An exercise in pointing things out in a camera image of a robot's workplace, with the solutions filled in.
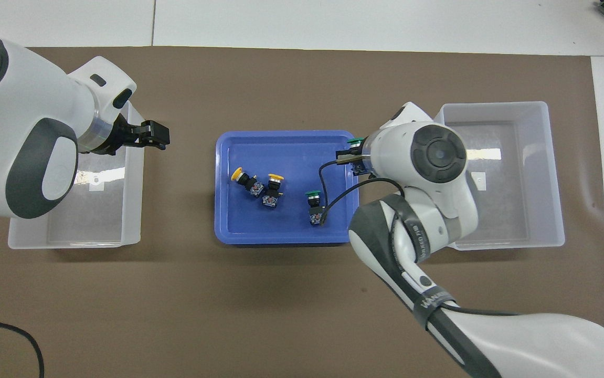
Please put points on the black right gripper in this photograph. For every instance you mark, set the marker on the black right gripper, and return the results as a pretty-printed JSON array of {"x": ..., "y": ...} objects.
[{"x": 346, "y": 155}]

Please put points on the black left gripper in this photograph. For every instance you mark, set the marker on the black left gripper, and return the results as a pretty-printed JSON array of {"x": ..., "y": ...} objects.
[{"x": 123, "y": 134}]

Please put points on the green push button switch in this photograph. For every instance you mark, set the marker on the green push button switch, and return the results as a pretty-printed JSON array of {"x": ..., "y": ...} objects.
[
  {"x": 354, "y": 140},
  {"x": 316, "y": 210}
]

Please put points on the yellow push button switch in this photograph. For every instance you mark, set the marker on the yellow push button switch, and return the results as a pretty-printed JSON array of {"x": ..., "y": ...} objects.
[
  {"x": 272, "y": 193},
  {"x": 249, "y": 181}
]

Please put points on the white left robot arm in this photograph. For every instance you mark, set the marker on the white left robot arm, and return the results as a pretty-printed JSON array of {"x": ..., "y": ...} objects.
[{"x": 18, "y": 105}]

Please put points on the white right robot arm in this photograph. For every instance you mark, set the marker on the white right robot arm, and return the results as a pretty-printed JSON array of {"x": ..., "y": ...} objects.
[{"x": 459, "y": 210}]

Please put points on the white paper label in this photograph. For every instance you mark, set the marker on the white paper label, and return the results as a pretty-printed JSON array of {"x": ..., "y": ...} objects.
[
  {"x": 96, "y": 184},
  {"x": 480, "y": 181}
]

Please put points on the blue plastic tray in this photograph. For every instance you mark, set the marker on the blue plastic tray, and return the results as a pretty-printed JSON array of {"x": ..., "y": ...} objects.
[{"x": 281, "y": 220}]

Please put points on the translucent white plastic box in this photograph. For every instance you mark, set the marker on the translucent white plastic box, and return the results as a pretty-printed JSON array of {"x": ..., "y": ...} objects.
[
  {"x": 532, "y": 173},
  {"x": 102, "y": 220}
]

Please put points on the brown table mat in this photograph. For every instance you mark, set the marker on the brown table mat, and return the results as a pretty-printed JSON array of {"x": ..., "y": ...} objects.
[{"x": 228, "y": 294}]

